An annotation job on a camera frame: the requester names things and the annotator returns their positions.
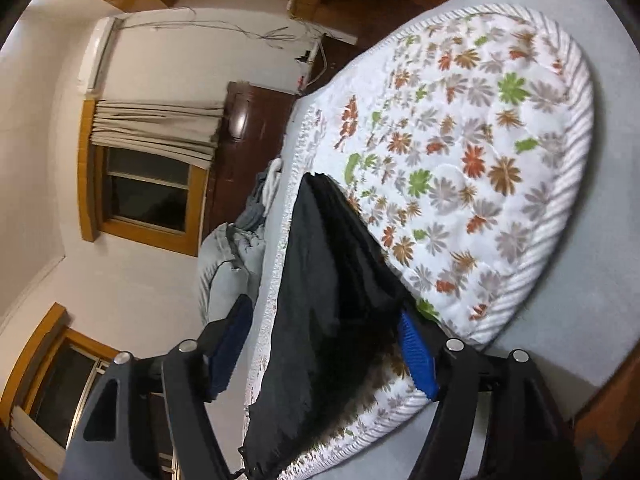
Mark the wooden framed window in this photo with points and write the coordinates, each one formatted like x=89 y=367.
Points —
x=55 y=390
x=145 y=195

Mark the black pants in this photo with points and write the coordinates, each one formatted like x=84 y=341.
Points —
x=320 y=310

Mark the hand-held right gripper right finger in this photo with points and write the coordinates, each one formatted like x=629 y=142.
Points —
x=417 y=355

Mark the white air conditioner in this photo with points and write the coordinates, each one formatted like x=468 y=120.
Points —
x=100 y=50

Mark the blue-grey clothing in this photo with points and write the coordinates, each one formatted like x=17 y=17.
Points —
x=252 y=210

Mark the grey pillow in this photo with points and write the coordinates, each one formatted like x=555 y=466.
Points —
x=220 y=270

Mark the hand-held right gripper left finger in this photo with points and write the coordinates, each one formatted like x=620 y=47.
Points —
x=231 y=345

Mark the white cloth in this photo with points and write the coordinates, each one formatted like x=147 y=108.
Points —
x=272 y=180

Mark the dark wooden headboard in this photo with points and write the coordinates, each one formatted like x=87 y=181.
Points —
x=250 y=160

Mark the floral quilted blanket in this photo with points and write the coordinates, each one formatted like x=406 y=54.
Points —
x=450 y=160

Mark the beige curtain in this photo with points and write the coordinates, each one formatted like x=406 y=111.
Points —
x=155 y=130

